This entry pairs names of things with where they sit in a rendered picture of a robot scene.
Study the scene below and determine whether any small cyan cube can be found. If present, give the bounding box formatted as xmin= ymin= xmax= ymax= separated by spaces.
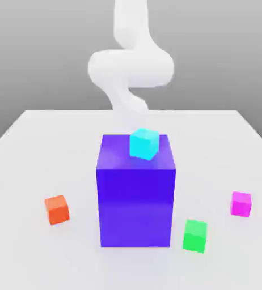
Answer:
xmin=129 ymin=127 xmax=160 ymax=161

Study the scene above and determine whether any small orange cube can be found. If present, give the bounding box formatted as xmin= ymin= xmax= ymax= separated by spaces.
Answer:
xmin=44 ymin=194 xmax=71 ymax=227

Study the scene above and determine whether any small green cube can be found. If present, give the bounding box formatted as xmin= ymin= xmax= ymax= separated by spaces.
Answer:
xmin=182 ymin=218 xmax=208 ymax=254

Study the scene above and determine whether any small magenta cube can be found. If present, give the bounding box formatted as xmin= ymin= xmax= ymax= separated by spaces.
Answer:
xmin=230 ymin=191 xmax=252 ymax=218

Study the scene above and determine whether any large purple box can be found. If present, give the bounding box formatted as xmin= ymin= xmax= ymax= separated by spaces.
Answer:
xmin=95 ymin=134 xmax=176 ymax=248

